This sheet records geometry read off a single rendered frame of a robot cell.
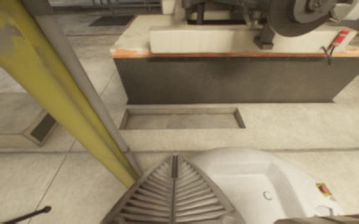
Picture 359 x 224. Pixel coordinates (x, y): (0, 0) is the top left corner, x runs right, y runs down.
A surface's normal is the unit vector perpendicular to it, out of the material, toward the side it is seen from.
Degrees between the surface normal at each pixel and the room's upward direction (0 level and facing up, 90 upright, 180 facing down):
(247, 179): 0
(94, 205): 0
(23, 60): 90
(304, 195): 0
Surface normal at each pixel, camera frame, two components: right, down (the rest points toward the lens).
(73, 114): 0.01, 0.73
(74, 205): 0.00, -0.68
